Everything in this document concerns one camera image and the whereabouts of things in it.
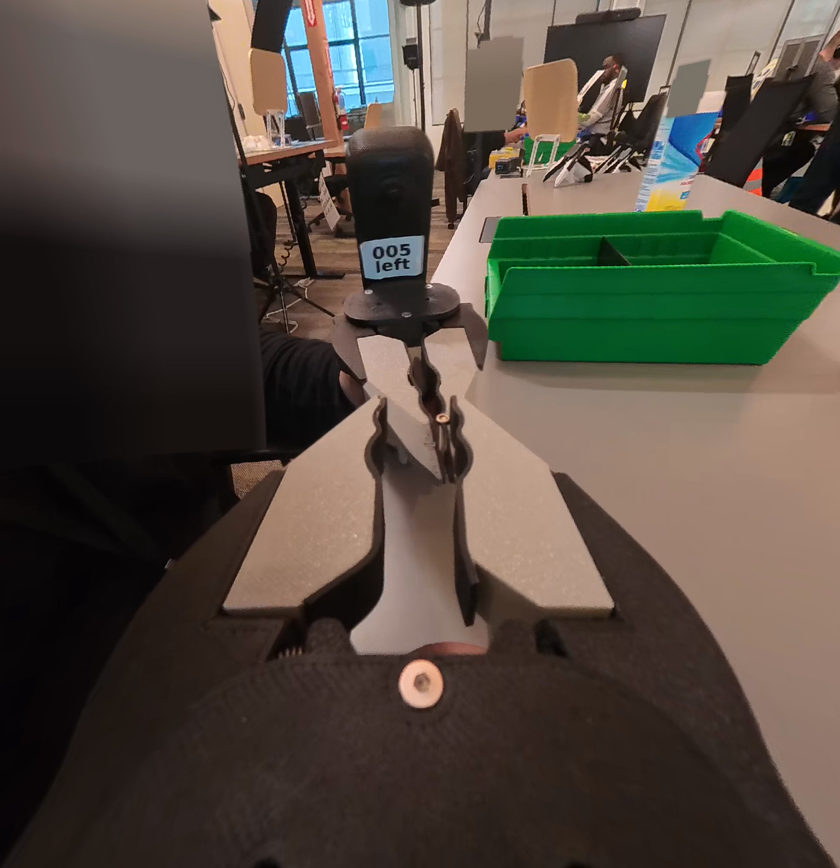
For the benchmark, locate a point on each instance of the person's left forearm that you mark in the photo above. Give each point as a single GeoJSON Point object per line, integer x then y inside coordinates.
{"type": "Point", "coordinates": [298, 386]}

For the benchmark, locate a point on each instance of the grey desk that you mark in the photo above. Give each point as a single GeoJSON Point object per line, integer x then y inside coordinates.
{"type": "Point", "coordinates": [664, 508]}

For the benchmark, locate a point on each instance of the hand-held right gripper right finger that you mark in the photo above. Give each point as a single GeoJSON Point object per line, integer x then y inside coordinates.
{"type": "Point", "coordinates": [528, 536]}

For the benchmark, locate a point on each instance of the wooden column with red sign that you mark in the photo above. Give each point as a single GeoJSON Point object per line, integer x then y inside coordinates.
{"type": "Point", "coordinates": [322, 68]}

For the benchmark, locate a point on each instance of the black bin divider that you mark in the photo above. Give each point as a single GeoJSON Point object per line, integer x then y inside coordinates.
{"type": "Point", "coordinates": [613, 252]}

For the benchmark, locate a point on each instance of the black desk hatch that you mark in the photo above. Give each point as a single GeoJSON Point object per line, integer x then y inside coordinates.
{"type": "Point", "coordinates": [491, 229]}

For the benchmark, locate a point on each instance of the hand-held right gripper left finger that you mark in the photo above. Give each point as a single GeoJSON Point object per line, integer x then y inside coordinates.
{"type": "Point", "coordinates": [311, 536]}

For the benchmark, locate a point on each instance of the person's left hand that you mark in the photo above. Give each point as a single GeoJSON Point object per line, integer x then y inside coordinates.
{"type": "Point", "coordinates": [351, 390]}

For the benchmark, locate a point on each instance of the wooden background desk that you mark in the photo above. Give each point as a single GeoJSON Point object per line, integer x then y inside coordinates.
{"type": "Point", "coordinates": [284, 150]}

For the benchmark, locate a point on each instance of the black light flag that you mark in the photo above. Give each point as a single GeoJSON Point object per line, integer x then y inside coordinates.
{"type": "Point", "coordinates": [271, 24]}

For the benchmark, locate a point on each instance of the person's black clothed torso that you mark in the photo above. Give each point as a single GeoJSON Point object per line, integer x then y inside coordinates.
{"type": "Point", "coordinates": [67, 610]}

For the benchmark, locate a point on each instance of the black floor lamp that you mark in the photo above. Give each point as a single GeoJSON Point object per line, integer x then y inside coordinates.
{"type": "Point", "coordinates": [420, 88]}

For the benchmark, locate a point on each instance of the black wall screen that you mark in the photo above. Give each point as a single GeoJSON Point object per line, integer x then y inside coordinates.
{"type": "Point", "coordinates": [637, 54]}

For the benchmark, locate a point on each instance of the yellow black box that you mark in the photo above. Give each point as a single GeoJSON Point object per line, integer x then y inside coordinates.
{"type": "Point", "coordinates": [507, 165]}

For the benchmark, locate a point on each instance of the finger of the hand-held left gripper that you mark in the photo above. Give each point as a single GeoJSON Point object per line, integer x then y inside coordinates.
{"type": "Point", "coordinates": [454, 363]}
{"type": "Point", "coordinates": [389, 369]}

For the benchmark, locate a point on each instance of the brown jacket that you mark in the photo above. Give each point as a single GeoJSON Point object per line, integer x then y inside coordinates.
{"type": "Point", "coordinates": [449, 156]}

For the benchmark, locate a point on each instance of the green plastic bin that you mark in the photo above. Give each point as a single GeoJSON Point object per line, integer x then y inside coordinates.
{"type": "Point", "coordinates": [630, 325]}

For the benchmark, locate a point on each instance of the wipes canister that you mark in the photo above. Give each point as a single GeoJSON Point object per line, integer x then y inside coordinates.
{"type": "Point", "coordinates": [667, 176]}

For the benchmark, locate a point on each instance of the white black wedge stand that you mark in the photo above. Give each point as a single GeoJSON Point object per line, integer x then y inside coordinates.
{"type": "Point", "coordinates": [569, 173]}

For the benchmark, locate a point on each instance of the tan board stand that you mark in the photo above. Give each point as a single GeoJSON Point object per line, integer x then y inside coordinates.
{"type": "Point", "coordinates": [267, 81]}
{"type": "Point", "coordinates": [549, 102]}

